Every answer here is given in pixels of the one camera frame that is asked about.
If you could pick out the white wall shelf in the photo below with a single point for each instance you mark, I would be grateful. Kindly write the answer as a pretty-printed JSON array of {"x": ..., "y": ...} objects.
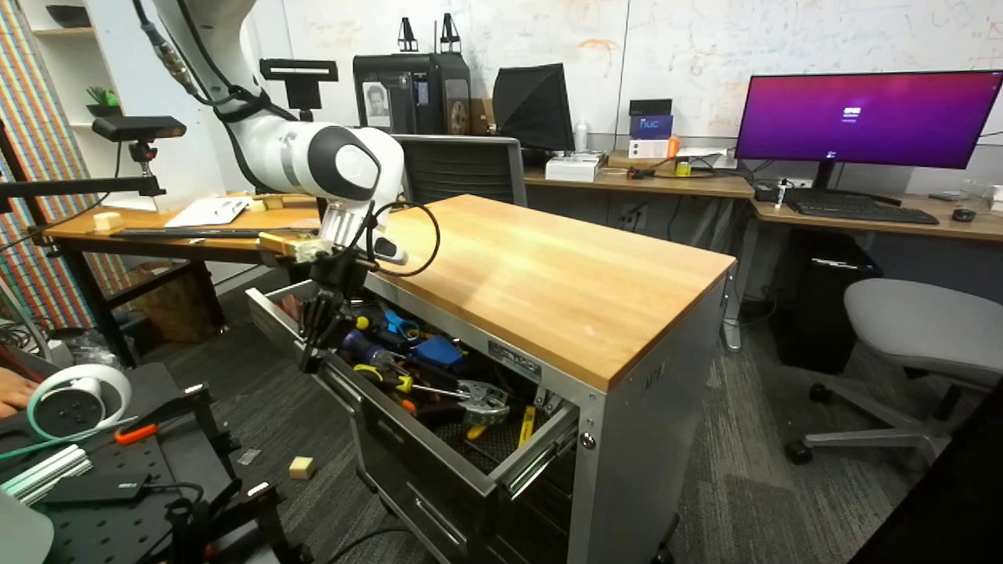
[{"x": 67, "y": 42}]

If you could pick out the small yellow ball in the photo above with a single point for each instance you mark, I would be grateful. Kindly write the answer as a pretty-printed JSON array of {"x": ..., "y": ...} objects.
[{"x": 684, "y": 167}]

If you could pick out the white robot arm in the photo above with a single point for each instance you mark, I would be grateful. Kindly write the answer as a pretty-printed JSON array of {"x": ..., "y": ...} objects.
[{"x": 301, "y": 153}]

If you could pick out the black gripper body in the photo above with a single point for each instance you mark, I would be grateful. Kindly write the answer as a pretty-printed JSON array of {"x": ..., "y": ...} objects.
[{"x": 337, "y": 274}]

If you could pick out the black perforated breadboard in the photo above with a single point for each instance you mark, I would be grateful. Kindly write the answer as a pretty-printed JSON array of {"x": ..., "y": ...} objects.
[{"x": 113, "y": 491}]

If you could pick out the monitor with purple screen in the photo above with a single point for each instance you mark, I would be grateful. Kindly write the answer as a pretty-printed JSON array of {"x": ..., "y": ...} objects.
[{"x": 865, "y": 118}]

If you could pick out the grey workbench with wooden top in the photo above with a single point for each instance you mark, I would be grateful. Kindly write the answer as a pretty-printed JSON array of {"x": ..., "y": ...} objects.
[{"x": 542, "y": 272}]

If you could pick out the grey upholstered office chair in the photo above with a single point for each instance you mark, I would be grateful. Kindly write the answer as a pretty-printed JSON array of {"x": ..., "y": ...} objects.
[{"x": 925, "y": 329}]

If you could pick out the black camera on stand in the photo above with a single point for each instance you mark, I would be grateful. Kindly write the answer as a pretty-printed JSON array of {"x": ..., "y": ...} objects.
[
  {"x": 138, "y": 128},
  {"x": 297, "y": 74}
]

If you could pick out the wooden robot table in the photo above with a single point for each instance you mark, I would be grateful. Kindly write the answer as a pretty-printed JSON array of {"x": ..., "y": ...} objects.
[{"x": 136, "y": 235}]

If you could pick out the aluminium extrusion bar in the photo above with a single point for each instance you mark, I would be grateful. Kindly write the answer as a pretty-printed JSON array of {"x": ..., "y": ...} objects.
[{"x": 49, "y": 470}]

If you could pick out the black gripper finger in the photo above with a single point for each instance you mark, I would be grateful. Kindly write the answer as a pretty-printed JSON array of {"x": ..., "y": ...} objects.
[
  {"x": 312, "y": 320},
  {"x": 337, "y": 319}
]

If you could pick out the black computer monitor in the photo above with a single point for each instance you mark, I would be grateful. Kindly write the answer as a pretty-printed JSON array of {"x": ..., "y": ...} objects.
[{"x": 533, "y": 103}]

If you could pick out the white green tape roll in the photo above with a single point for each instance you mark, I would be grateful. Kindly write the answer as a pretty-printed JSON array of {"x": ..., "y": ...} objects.
[{"x": 78, "y": 403}]

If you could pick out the small wooden block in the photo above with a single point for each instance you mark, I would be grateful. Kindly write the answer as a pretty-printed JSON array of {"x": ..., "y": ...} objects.
[{"x": 301, "y": 469}]

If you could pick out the blue display box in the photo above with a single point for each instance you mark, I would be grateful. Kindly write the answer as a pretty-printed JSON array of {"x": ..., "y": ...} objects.
[{"x": 649, "y": 120}]

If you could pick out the white paper sheets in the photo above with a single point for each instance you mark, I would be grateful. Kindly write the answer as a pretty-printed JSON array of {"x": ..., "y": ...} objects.
[{"x": 208, "y": 212}]

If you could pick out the open grey tool drawer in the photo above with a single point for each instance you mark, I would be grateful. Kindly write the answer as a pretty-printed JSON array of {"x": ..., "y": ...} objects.
[{"x": 440, "y": 458}]

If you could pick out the small green plant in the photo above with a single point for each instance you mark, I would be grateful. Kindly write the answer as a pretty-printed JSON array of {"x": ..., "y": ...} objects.
[{"x": 105, "y": 102}]

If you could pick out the small white box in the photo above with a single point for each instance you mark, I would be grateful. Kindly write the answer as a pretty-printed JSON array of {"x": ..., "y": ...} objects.
[{"x": 572, "y": 167}]

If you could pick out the black bin under desk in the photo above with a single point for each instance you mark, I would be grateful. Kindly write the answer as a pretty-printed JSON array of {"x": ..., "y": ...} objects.
[{"x": 824, "y": 301}]

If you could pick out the black computer mouse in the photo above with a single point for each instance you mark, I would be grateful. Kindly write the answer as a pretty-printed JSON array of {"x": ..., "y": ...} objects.
[{"x": 963, "y": 215}]

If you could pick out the long wooden office desk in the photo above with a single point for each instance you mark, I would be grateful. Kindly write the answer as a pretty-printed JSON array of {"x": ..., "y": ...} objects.
[{"x": 669, "y": 190}]

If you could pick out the silver metal pliers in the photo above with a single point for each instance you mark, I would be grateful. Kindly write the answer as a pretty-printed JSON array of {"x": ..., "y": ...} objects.
[{"x": 470, "y": 396}]

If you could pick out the black mesh office chair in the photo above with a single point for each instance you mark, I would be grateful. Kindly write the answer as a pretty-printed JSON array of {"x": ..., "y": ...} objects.
[{"x": 466, "y": 167}]

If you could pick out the black keyboard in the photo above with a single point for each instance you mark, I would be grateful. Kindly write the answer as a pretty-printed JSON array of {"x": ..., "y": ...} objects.
[{"x": 864, "y": 207}]

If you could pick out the blue plastic block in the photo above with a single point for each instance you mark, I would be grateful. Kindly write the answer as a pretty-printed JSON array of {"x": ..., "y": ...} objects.
[{"x": 440, "y": 353}]

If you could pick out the black computer case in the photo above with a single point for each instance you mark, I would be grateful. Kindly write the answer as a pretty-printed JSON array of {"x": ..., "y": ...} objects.
[{"x": 410, "y": 96}]

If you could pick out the white power strip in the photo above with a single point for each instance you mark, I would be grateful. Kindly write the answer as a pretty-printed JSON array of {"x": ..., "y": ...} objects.
[{"x": 708, "y": 161}]

